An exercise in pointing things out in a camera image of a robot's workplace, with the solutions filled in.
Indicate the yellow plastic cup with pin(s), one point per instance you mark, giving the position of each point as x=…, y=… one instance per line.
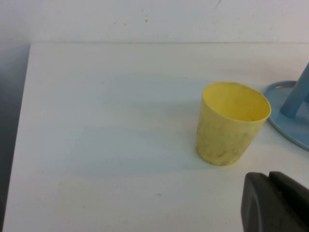
x=224, y=142

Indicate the blue cup stand with pegs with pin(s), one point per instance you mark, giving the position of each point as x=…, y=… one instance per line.
x=289, y=130

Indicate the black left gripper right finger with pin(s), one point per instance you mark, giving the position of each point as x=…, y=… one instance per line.
x=292, y=191

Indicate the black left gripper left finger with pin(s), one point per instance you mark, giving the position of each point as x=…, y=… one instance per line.
x=260, y=207

